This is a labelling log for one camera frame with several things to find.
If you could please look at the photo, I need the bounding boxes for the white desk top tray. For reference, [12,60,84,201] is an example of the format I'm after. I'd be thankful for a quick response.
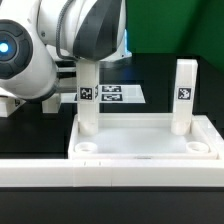
[68,113,218,160]

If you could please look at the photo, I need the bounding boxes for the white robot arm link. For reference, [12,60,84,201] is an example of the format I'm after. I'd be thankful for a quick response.
[0,0,126,101]

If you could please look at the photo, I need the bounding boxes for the white tag mat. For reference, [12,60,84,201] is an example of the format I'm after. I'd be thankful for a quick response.
[61,84,145,103]

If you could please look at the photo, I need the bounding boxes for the white front fence bar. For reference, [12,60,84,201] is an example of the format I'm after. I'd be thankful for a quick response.
[0,159,224,187]

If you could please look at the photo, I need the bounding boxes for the white fence bar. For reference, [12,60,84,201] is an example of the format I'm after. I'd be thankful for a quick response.
[200,116,224,161]
[0,159,224,187]

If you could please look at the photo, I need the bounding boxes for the white right fence bar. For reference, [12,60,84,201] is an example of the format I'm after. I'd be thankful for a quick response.
[200,116,224,161]

